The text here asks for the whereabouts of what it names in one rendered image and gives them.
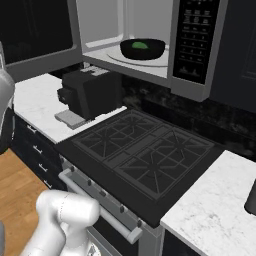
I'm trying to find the dark wall cupboard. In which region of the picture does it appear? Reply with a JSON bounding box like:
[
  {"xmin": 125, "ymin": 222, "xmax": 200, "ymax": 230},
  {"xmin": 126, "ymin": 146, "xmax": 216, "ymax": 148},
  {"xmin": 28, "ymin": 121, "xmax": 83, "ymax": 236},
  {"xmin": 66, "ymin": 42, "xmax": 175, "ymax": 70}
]
[{"xmin": 209, "ymin": 0, "xmax": 256, "ymax": 115}]

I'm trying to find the black bowl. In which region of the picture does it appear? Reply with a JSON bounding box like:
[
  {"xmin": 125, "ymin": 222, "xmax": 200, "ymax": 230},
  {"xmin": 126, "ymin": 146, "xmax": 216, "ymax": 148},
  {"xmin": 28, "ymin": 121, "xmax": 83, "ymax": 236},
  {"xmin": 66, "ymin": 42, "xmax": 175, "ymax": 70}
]
[{"xmin": 119, "ymin": 38, "xmax": 167, "ymax": 61}]

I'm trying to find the grey microwave oven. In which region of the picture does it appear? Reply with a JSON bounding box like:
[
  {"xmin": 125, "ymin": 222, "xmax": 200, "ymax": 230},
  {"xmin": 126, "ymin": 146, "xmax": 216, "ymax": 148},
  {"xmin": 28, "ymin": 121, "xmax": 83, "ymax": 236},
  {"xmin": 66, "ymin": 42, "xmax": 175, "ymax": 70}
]
[{"xmin": 75, "ymin": 0, "xmax": 230, "ymax": 103}]

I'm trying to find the dark drawer front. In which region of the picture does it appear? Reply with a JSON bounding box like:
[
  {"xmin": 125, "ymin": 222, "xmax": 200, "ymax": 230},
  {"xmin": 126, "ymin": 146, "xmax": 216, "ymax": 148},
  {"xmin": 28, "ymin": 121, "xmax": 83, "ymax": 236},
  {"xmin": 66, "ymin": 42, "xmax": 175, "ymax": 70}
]
[
  {"xmin": 13, "ymin": 114, "xmax": 62, "ymax": 158},
  {"xmin": 24, "ymin": 164, "xmax": 68, "ymax": 192},
  {"xmin": 14, "ymin": 148, "xmax": 65, "ymax": 186},
  {"xmin": 13, "ymin": 131, "xmax": 63, "ymax": 173}
]

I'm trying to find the dark base cupboard door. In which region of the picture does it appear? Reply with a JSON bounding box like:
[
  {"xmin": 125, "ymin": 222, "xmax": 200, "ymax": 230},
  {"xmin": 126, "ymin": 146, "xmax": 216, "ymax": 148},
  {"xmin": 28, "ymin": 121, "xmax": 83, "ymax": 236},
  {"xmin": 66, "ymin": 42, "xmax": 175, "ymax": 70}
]
[{"xmin": 161, "ymin": 229, "xmax": 203, "ymax": 256}]

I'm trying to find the microwave door with dark glass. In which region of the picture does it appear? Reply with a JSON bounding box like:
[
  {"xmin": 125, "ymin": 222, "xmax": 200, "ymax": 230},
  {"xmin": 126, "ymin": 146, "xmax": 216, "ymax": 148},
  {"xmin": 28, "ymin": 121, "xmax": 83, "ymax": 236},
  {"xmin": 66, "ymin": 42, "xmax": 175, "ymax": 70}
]
[{"xmin": 0, "ymin": 0, "xmax": 84, "ymax": 83}]

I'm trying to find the black coffee machine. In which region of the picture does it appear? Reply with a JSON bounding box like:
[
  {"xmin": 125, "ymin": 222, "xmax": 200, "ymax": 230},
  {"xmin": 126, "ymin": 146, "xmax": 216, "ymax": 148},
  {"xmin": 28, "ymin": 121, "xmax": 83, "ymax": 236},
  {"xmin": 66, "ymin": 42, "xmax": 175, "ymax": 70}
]
[{"xmin": 54, "ymin": 65, "xmax": 125, "ymax": 131}]

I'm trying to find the grey oven door handle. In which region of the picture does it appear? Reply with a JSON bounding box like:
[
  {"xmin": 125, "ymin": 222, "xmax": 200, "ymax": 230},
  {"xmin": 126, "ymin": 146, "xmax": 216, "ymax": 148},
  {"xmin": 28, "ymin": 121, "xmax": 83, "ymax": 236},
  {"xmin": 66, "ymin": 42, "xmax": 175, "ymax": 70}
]
[{"xmin": 58, "ymin": 168, "xmax": 144, "ymax": 245}]

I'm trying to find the green broccoli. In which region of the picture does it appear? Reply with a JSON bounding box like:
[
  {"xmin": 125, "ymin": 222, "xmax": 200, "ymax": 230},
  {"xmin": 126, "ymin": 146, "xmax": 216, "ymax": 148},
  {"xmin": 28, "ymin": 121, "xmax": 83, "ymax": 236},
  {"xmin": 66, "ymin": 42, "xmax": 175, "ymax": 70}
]
[{"xmin": 130, "ymin": 40, "xmax": 150, "ymax": 51}]

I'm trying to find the black hob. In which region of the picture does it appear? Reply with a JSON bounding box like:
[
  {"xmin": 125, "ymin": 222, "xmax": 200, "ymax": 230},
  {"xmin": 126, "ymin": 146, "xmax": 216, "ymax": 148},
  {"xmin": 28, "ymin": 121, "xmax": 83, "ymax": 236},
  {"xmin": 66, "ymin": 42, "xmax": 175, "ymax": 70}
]
[{"xmin": 54, "ymin": 108, "xmax": 226, "ymax": 230}]

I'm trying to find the white microwave turntable plate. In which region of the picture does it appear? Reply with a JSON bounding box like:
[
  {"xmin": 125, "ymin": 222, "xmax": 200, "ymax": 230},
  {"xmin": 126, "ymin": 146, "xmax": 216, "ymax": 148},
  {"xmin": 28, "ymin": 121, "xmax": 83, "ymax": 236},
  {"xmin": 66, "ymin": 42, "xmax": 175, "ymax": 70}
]
[{"xmin": 106, "ymin": 44, "xmax": 170, "ymax": 68}]

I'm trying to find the black sink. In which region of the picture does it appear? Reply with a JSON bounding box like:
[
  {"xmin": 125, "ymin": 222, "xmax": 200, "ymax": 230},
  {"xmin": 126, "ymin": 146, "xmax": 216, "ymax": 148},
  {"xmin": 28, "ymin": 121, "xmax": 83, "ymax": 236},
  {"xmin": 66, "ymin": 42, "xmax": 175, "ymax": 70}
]
[{"xmin": 244, "ymin": 179, "xmax": 256, "ymax": 217}]

